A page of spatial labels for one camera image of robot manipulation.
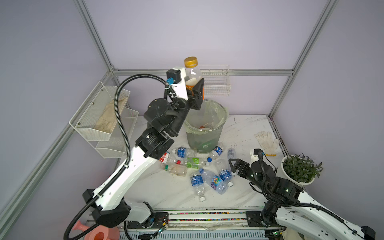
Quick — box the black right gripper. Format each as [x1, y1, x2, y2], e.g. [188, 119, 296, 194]
[226, 158, 267, 193]

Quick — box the orange label bottle yellow cap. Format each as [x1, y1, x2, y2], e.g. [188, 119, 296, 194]
[184, 57, 203, 95]

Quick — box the clear bottle rainbow label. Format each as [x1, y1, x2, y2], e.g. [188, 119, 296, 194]
[199, 169, 228, 195]

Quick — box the Pocari Sweat bottle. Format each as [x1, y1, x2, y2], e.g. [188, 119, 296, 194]
[190, 171, 206, 202]

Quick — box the square clear bottle green band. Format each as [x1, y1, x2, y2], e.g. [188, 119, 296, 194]
[163, 164, 188, 177]

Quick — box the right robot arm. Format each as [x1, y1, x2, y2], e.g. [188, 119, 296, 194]
[228, 149, 376, 240]

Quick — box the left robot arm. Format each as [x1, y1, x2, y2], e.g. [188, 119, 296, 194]
[63, 69, 205, 240]

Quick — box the green bin liner bag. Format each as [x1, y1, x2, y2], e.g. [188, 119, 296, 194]
[184, 100, 229, 135]

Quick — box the grey mesh waste bin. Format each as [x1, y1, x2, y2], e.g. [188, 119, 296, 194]
[184, 99, 229, 154]

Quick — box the tall clear bottle faint label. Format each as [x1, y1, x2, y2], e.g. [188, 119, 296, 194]
[227, 148, 237, 161]

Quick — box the small bottle blue Pepsi label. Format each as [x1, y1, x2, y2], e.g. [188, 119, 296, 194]
[210, 146, 224, 160]

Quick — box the white cotton work glove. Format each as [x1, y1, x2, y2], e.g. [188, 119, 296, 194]
[255, 131, 280, 157]

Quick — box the clear bottle green label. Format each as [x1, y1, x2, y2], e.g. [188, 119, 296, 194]
[183, 158, 210, 169]

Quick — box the potted green plant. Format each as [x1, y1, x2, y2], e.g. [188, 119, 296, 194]
[281, 153, 324, 186]

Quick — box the clear bottle blue label white cap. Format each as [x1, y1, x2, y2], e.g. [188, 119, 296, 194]
[172, 146, 198, 159]

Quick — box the clear bottle red white label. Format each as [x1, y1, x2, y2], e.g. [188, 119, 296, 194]
[159, 152, 182, 168]

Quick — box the beige glove in shelf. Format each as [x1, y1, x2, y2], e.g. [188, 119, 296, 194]
[94, 101, 117, 134]

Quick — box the red coated glove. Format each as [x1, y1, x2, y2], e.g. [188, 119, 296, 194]
[72, 221, 120, 240]

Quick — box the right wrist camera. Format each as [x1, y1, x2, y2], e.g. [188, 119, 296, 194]
[250, 149, 264, 164]

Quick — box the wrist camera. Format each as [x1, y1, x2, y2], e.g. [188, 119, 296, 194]
[166, 67, 188, 101]
[250, 149, 264, 164]

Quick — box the white wire wall basket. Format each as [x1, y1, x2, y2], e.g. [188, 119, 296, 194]
[200, 65, 232, 98]

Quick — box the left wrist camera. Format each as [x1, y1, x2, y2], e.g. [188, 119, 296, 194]
[166, 67, 188, 101]

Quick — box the base rail with cable strip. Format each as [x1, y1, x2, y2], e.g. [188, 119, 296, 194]
[119, 210, 285, 240]

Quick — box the white mesh wall shelf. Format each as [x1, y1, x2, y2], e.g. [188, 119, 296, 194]
[69, 82, 126, 159]

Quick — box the aluminium frame post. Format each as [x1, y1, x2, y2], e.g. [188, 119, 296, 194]
[74, 0, 120, 86]

